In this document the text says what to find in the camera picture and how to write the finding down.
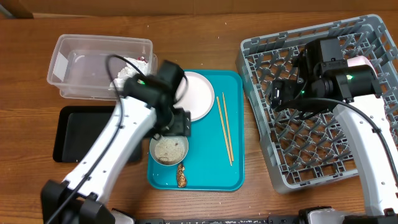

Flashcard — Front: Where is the bowl with rice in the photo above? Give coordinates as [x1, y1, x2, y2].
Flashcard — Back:
[149, 136, 189, 166]

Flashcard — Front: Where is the brown food scrap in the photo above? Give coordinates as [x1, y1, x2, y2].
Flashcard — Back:
[177, 163, 187, 188]

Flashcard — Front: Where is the white napkin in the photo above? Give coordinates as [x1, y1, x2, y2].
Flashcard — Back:
[108, 57, 150, 90]

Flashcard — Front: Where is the red silver foil wrapper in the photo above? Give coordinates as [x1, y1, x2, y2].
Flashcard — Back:
[137, 57, 147, 63]

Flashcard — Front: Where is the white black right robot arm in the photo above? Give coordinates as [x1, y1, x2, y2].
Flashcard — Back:
[270, 56, 397, 220]

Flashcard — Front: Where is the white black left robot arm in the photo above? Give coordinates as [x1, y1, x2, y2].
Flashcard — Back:
[40, 75, 190, 223]

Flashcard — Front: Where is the white round plate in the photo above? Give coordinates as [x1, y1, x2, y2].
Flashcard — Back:
[174, 71, 215, 121]

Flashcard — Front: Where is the left wooden chopstick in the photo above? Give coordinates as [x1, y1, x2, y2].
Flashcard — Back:
[216, 96, 233, 167]

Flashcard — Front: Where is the teal plastic tray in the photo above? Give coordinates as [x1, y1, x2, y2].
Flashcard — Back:
[147, 69, 246, 192]

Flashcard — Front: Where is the grey plastic dish rack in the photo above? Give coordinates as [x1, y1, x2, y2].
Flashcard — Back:
[236, 14, 397, 194]

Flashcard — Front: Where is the black plastic tray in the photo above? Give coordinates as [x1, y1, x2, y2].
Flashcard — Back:
[52, 105, 144, 164]

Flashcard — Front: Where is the clear plastic bin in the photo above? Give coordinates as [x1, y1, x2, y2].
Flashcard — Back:
[47, 34, 157, 101]

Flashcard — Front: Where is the black rail at table edge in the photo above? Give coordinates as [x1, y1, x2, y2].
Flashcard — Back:
[135, 215, 306, 224]

